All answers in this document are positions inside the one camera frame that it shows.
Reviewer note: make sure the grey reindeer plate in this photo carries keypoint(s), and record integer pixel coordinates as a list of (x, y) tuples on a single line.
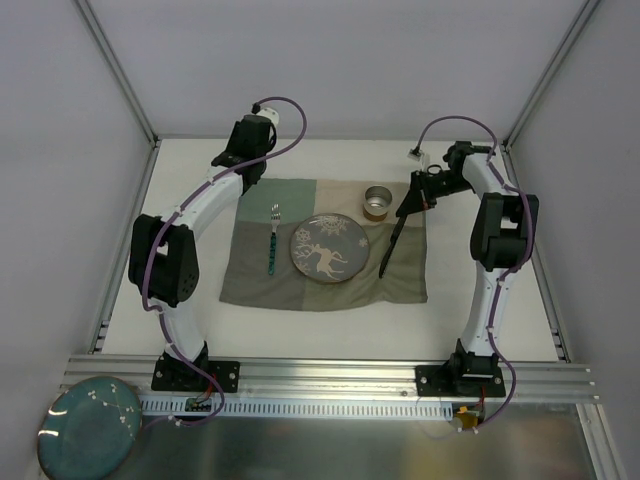
[(329, 248)]

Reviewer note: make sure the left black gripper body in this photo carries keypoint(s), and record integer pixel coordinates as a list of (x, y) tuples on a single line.
[(230, 158)]

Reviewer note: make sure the black table knife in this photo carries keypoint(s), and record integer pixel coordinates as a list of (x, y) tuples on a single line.
[(390, 250)]

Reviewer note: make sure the white slotted cable duct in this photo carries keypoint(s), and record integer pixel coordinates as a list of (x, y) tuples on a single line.
[(157, 405)]

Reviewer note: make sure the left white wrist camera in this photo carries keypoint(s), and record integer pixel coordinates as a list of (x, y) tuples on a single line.
[(266, 112)]

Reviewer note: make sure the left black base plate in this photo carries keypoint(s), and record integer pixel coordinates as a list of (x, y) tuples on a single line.
[(172, 375)]

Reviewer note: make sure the green beige cloth placemat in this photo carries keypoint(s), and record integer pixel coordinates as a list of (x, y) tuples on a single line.
[(248, 284)]

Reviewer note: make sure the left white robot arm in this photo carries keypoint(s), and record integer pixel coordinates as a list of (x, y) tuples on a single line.
[(163, 261)]

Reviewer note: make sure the teal round stool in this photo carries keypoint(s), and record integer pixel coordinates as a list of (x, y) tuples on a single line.
[(89, 430)]

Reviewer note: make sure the aluminium mounting rail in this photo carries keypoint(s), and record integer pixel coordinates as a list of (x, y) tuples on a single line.
[(536, 382)]

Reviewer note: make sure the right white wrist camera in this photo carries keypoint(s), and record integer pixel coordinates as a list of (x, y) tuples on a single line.
[(418, 155)]

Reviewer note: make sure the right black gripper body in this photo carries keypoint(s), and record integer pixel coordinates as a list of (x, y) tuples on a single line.
[(417, 186)]

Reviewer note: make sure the green handled fork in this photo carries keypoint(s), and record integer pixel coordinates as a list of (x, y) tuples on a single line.
[(275, 222)]

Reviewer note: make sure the metal cup with cork base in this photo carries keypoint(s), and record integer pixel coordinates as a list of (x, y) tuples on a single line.
[(377, 200)]

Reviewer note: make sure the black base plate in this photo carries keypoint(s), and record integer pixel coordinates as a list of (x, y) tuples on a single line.
[(443, 381), (172, 375)]

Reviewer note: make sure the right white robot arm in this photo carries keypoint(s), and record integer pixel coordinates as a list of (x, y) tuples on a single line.
[(501, 243)]

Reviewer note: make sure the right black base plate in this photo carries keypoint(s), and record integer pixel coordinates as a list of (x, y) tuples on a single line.
[(443, 381)]

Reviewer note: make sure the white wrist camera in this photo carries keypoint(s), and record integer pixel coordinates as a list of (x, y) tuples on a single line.
[(418, 155), (266, 112)]

